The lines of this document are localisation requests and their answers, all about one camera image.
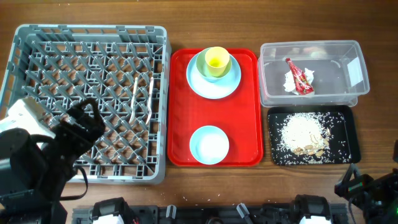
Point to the white napkin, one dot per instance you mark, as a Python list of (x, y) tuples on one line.
[(289, 84)]

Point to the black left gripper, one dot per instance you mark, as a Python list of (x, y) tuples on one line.
[(94, 126)]

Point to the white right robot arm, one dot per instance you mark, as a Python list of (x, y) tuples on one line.
[(376, 198)]

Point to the white plastic spoon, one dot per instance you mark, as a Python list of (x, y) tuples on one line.
[(134, 93)]

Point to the yellow plastic cup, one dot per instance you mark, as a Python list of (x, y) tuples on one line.
[(217, 59)]

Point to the red plastic tray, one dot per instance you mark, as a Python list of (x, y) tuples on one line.
[(238, 115)]

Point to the black tray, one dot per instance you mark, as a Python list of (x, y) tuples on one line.
[(349, 123)]

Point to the grey dishwasher rack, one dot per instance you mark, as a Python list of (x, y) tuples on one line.
[(62, 65)]

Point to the red snack wrapper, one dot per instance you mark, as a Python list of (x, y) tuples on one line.
[(302, 85)]

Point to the rice and food scraps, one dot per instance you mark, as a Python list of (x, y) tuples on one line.
[(308, 138)]

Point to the green bowl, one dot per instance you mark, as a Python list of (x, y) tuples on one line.
[(201, 66)]

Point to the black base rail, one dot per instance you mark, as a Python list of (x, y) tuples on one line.
[(116, 210)]

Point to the light blue plate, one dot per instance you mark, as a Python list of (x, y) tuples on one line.
[(213, 89)]

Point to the white plastic fork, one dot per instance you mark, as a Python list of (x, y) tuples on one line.
[(149, 103)]

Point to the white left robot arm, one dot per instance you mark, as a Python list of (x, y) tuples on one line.
[(37, 162)]

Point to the clear plastic bin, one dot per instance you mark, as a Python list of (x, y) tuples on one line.
[(340, 73)]

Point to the light blue bowl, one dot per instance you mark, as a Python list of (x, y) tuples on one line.
[(209, 145)]

